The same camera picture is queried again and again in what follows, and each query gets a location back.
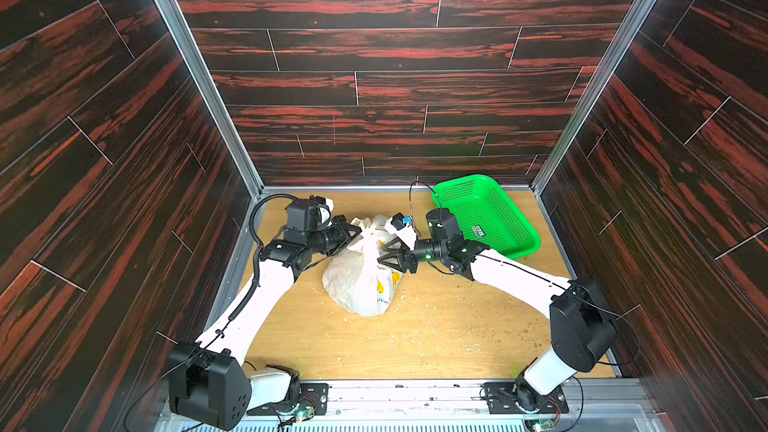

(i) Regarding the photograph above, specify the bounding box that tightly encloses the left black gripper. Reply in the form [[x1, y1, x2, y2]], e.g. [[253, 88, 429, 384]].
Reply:
[[304, 216, 361, 257]]

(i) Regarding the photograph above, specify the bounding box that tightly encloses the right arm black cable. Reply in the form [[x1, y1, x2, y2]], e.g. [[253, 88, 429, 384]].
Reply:
[[407, 179, 445, 235]]

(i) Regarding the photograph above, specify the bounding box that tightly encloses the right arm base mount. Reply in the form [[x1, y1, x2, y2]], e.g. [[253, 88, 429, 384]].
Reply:
[[479, 376, 570, 431]]

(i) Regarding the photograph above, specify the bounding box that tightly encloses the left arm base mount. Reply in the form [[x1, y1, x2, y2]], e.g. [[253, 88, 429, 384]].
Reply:
[[246, 364, 330, 431]]

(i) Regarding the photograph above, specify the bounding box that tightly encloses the white plastic bag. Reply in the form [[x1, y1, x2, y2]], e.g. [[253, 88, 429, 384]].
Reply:
[[322, 215, 403, 317]]

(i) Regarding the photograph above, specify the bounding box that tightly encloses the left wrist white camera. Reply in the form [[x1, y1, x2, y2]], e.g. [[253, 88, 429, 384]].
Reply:
[[309, 195, 334, 229]]

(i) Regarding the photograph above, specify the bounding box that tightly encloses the green plastic basket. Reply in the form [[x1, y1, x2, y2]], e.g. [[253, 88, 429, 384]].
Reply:
[[433, 174, 541, 259]]

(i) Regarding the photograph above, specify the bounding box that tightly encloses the wrist white camera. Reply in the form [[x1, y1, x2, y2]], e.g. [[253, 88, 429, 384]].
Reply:
[[309, 195, 334, 229], [385, 213, 418, 249]]

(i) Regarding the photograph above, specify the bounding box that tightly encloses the metal front rail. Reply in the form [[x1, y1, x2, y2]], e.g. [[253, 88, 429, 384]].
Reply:
[[227, 379, 601, 432]]

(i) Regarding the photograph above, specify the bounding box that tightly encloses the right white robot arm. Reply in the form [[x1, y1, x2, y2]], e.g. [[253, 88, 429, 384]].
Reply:
[[378, 208, 618, 413]]

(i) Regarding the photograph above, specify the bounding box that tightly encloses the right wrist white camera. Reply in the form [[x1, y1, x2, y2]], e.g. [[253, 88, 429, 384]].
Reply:
[[385, 213, 418, 249]]

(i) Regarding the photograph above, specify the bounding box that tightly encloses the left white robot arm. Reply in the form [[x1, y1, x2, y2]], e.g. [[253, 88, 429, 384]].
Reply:
[[167, 195, 362, 431]]

